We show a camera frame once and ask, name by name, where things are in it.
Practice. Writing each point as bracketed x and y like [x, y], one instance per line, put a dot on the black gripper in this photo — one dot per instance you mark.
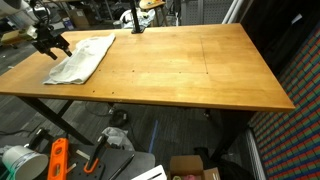
[48, 41]

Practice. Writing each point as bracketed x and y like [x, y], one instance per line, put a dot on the white towel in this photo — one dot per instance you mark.
[83, 60]

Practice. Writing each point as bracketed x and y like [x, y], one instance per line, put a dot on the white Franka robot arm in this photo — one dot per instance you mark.
[20, 15]

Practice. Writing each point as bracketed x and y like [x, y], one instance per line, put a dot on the cardboard box white label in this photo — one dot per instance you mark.
[79, 18]

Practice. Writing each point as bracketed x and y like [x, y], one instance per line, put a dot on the grey tape roll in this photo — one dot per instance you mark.
[117, 24]

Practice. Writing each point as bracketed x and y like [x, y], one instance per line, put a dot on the black table leg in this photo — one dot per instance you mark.
[53, 116]
[233, 133]

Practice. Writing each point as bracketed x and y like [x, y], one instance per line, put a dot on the black vertical pole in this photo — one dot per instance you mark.
[134, 15]

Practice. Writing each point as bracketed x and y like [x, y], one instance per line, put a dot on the black round floor object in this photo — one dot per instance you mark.
[119, 118]

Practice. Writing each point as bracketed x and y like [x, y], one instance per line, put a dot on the crumpled white cloth pile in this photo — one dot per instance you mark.
[146, 20]

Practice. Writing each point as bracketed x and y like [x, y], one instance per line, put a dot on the grey plastic bag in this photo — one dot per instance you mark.
[116, 135]

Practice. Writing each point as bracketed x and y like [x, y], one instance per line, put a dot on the round wooden side table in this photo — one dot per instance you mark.
[151, 4]

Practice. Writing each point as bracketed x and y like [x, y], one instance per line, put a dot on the white plastic container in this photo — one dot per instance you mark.
[23, 163]

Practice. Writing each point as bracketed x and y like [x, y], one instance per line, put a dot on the black pen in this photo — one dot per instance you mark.
[121, 166]

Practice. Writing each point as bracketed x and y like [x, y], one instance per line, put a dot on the white sheet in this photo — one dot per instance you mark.
[150, 174]

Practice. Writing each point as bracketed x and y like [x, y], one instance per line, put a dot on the small cardboard box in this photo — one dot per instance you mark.
[183, 163]

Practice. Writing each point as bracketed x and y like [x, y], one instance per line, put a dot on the white pipe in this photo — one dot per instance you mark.
[237, 11]
[230, 11]

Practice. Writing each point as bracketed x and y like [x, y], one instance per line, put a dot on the tan wrist camera box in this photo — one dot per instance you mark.
[16, 36]

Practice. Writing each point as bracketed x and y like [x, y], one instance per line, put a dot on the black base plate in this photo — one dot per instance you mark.
[110, 160]

